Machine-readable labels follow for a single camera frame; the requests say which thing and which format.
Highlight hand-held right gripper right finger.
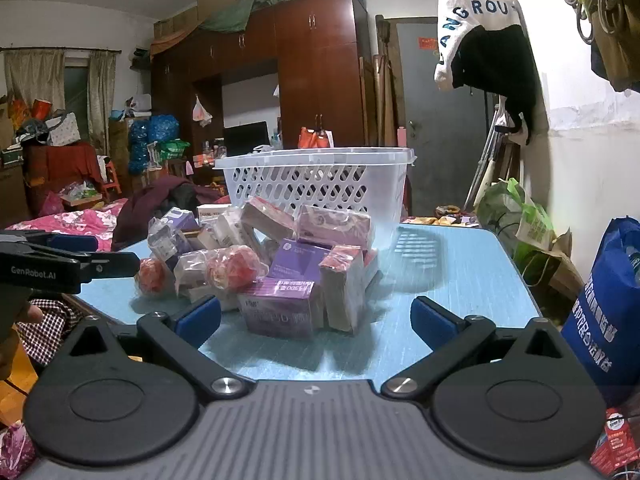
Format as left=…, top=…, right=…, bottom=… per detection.
left=380, top=295, right=585, bottom=403

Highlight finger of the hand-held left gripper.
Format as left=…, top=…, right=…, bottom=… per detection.
left=0, top=230, right=99, bottom=254
left=75, top=251, right=141, bottom=282

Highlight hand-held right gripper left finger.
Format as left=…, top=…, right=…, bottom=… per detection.
left=54, top=295, right=257, bottom=404

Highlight plastic purple box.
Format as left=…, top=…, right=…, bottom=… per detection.
left=148, top=207, right=200, bottom=262

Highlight white plastic basket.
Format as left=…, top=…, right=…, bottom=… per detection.
left=214, top=147, right=417, bottom=242

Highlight person's left hand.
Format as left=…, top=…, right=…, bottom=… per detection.
left=14, top=300, right=45, bottom=325

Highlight pink floral blanket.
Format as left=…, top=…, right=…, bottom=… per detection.
left=5, top=199, right=129, bottom=252

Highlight clear wrapped pack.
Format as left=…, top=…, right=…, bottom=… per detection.
left=174, top=250, right=217, bottom=302

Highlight checked cloth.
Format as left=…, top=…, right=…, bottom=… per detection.
left=22, top=299, right=87, bottom=365

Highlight red ball in plastic bag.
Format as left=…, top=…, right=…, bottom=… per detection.
left=206, top=246, right=268, bottom=291

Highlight dark maroon cloth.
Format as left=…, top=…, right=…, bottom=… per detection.
left=111, top=175, right=224, bottom=252

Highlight red cloth covered furniture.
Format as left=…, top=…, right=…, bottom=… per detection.
left=25, top=142, right=104, bottom=196

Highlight large purple box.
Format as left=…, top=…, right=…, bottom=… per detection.
left=237, top=279, right=326, bottom=339

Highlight yellow printed cloth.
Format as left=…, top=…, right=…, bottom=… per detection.
left=402, top=214, right=481, bottom=227

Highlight white box with label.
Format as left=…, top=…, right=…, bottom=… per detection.
left=196, top=203, right=235, bottom=226

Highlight patterned gift bag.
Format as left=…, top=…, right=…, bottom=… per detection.
left=47, top=112, right=81, bottom=147

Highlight small green bag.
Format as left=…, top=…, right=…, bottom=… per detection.
left=159, top=139, right=191, bottom=161

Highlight green plastic bag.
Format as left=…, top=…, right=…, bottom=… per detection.
left=476, top=178, right=556, bottom=261

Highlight pink purple wrapped pack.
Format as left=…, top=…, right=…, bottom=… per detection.
left=296, top=206, right=375, bottom=252

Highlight brown paper bag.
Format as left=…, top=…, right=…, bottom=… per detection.
left=515, top=230, right=584, bottom=302

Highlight blue bag pile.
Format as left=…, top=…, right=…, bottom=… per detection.
left=127, top=114, right=180, bottom=176

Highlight beige curtain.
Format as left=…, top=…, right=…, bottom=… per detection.
left=2, top=50, right=67, bottom=111
left=87, top=50, right=117, bottom=157

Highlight metal crutches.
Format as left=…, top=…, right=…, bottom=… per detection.
left=465, top=95, right=507, bottom=211

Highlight purple floral cloth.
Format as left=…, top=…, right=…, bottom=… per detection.
left=0, top=422, right=37, bottom=480

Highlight hanging pink white plastic bag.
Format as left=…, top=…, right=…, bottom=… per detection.
left=192, top=94, right=214, bottom=128

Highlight blue shopping bag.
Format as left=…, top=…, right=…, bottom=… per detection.
left=560, top=216, right=640, bottom=407

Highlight black monitor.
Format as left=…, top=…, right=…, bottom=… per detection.
left=222, top=121, right=271, bottom=157

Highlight grey door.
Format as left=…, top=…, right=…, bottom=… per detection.
left=387, top=16, right=493, bottom=213

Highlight red bag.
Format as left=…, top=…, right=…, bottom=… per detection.
left=298, top=126, right=335, bottom=150

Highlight red packet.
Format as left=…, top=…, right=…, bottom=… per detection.
left=589, top=407, right=632, bottom=474

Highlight green tarp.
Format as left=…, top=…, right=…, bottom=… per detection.
left=197, top=0, right=321, bottom=34

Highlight brown wooden wardrobe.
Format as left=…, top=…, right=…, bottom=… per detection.
left=150, top=0, right=375, bottom=186

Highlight white black hanging jacket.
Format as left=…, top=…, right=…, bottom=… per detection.
left=434, top=0, right=539, bottom=147

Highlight hanging bags and cords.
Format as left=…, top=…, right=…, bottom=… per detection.
left=560, top=0, right=640, bottom=94

